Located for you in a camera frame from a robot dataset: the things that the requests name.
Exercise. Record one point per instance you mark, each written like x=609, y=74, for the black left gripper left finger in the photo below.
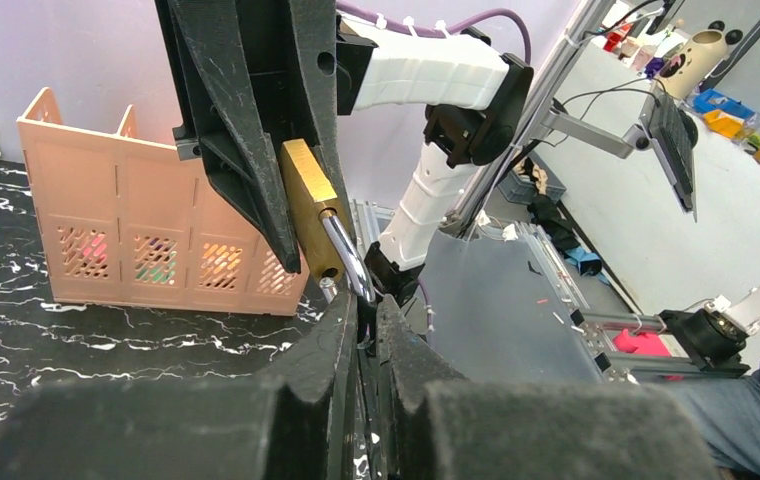
x=293, y=419

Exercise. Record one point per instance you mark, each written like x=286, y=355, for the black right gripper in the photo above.
x=236, y=113

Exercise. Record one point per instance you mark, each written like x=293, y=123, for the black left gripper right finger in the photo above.
x=438, y=424

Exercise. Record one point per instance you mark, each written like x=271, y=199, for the monitor on arm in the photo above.
x=661, y=127

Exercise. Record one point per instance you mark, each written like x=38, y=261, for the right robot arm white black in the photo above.
x=473, y=98

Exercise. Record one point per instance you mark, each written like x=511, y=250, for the pink perforated organizer rack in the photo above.
x=125, y=221

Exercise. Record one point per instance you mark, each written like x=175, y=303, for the beige panda mug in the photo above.
x=693, y=62

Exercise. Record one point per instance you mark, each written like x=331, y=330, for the aluminium frame rail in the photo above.
x=548, y=79

